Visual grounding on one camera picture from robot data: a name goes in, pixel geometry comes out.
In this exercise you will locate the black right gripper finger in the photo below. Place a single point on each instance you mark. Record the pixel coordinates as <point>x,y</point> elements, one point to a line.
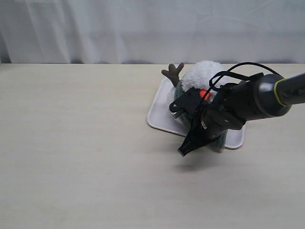
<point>191,142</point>

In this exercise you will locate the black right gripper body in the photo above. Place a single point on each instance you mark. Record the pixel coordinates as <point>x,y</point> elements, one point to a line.
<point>211,123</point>

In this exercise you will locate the green fuzzy scarf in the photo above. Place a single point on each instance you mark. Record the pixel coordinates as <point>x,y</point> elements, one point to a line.
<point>218,143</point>

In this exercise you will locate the white plush snowman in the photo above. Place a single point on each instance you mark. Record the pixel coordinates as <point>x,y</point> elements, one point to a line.
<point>197,76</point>

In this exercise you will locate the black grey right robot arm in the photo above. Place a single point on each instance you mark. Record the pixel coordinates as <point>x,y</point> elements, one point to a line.
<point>258,96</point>

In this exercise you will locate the white plastic tray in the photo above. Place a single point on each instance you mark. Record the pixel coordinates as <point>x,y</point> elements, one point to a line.
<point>159,118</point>

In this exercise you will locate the white curtain backdrop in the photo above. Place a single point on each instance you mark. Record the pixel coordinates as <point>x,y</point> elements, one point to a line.
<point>152,31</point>

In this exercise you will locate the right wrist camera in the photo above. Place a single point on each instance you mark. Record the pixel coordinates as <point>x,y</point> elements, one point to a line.
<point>187,103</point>

